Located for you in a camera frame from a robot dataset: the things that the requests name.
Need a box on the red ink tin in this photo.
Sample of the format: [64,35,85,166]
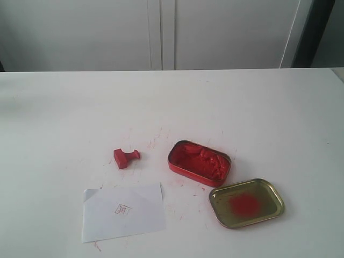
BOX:
[167,140,232,188]

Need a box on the red plastic stamp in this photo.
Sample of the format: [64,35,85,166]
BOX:
[113,149,140,169]

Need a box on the gold tin lid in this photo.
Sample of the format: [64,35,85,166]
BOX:
[209,178,285,229]

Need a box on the white paper sheet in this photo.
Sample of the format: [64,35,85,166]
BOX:
[81,183,166,243]

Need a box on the white cabinet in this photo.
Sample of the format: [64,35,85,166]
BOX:
[1,0,312,71]

